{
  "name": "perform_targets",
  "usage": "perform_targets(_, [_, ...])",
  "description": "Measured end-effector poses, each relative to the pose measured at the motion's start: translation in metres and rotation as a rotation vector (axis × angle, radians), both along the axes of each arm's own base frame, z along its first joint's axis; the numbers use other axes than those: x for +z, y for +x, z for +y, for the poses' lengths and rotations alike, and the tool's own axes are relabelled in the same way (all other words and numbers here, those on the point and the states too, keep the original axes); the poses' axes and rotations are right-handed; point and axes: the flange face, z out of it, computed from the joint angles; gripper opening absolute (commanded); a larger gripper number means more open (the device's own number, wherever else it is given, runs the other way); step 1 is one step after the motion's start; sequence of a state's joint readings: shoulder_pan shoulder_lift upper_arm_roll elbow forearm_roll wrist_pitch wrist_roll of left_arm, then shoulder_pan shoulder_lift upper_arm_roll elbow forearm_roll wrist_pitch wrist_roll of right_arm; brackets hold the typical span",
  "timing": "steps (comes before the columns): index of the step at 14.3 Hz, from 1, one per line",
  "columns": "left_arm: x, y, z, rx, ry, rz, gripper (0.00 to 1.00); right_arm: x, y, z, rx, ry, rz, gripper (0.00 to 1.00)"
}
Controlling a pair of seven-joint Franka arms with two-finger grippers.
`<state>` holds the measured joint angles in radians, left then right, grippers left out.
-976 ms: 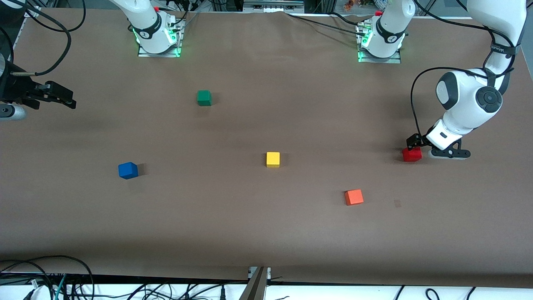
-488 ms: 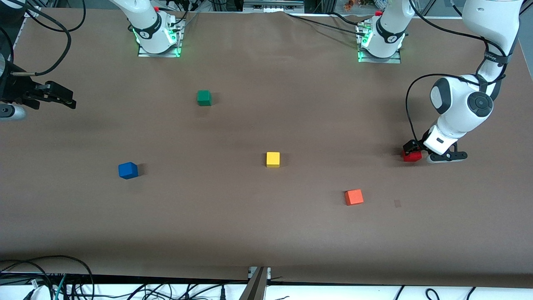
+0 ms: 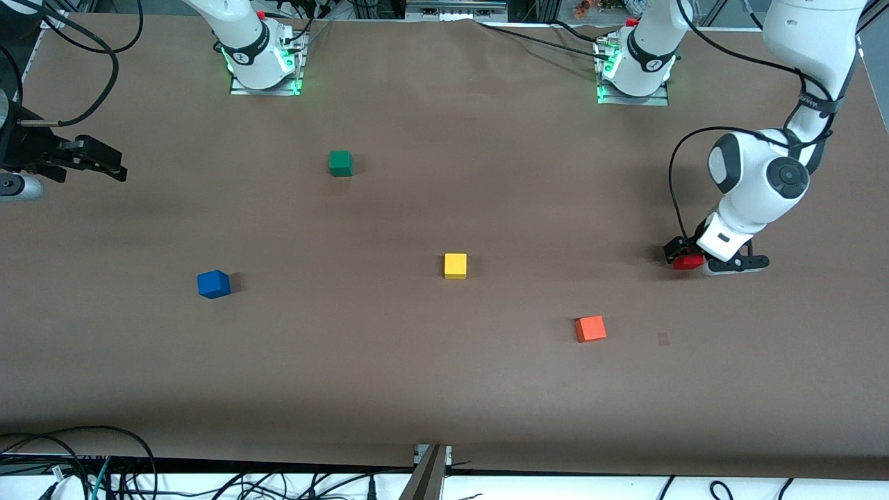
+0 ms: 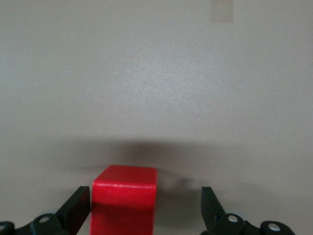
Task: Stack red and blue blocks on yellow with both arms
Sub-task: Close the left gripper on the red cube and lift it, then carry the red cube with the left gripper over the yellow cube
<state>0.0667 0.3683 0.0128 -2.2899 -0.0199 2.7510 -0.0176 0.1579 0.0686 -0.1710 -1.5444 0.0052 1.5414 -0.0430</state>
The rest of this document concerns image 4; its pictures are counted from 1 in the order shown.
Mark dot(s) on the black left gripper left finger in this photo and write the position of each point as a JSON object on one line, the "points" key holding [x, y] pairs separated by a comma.
{"points": [[75, 210]]}

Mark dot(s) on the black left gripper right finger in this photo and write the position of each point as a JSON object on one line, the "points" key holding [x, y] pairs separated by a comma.
{"points": [[210, 210]]}

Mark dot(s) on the red cube block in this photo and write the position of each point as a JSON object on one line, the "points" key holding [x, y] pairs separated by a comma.
{"points": [[123, 200]]}

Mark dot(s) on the brown paper table cover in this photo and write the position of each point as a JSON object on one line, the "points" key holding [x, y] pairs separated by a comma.
{"points": [[156, 85]]}

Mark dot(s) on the small tape patch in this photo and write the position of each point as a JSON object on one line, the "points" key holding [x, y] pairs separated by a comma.
{"points": [[221, 11]]}

